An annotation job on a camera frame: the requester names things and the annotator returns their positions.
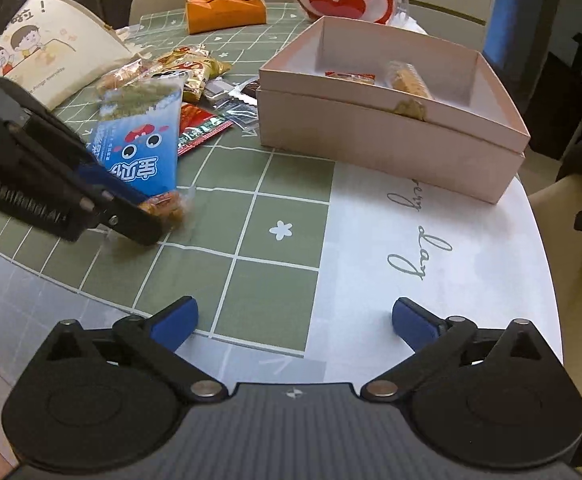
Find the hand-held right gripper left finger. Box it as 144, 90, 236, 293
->
46, 296, 225, 404

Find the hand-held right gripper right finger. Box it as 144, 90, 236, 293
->
360, 297, 562, 403

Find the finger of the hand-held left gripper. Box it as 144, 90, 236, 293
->
0, 76, 98, 164
25, 109, 164, 247

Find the blue cartoon snack packet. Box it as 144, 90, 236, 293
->
88, 72, 195, 233

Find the red green snack packet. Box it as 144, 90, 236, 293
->
176, 102, 234, 157

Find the clear snack bar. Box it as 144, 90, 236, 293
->
220, 104, 260, 137

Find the pink cardboard box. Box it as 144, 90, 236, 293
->
258, 16, 531, 153

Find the cream cartoon print bag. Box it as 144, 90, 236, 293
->
0, 0, 137, 110

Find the orange bread snack packet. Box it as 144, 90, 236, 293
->
96, 57, 164, 94

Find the small silver packet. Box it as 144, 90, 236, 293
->
205, 79, 234, 106

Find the golden snack packet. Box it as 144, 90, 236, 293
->
158, 44, 232, 104

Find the dark brown snack packet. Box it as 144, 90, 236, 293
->
228, 77, 262, 107

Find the orange tissue pouch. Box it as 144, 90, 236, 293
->
185, 0, 267, 35

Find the clear biscuit packet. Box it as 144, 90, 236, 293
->
385, 61, 434, 101

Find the small red snack packet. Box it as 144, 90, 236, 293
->
325, 70, 377, 84

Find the black cabinet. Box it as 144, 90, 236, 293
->
545, 32, 582, 157

